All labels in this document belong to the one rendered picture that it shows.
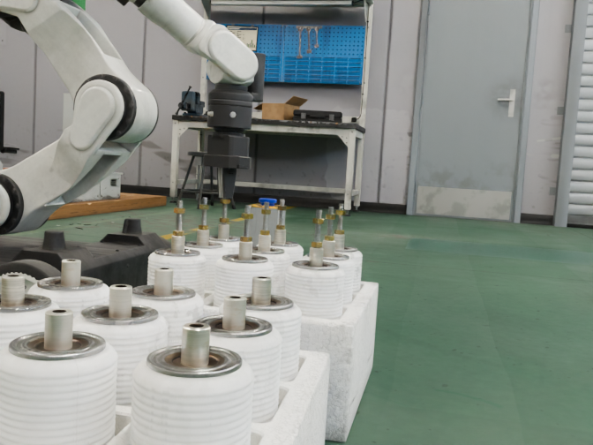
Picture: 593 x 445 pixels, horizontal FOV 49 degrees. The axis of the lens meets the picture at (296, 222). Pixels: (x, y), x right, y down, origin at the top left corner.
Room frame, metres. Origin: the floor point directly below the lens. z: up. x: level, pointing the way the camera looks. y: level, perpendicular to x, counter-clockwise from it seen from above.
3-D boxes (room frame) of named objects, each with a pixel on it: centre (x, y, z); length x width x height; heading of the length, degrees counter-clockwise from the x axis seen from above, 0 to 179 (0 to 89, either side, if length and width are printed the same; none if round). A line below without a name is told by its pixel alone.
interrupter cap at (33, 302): (0.67, 0.29, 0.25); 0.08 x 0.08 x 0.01
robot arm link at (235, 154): (1.32, 0.15, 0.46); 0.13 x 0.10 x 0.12; 40
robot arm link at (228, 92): (1.34, 0.14, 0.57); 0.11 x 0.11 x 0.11; 28
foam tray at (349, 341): (1.18, 0.06, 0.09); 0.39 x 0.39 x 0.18; 78
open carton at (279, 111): (5.97, 0.20, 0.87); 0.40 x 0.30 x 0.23; 64
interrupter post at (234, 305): (0.63, 0.05, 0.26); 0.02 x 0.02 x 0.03
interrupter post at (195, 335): (0.51, 0.07, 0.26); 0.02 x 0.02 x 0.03
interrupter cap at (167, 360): (0.51, 0.07, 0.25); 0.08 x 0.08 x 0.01
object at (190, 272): (1.09, 0.20, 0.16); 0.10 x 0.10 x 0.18
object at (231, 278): (1.07, 0.08, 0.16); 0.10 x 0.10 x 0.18
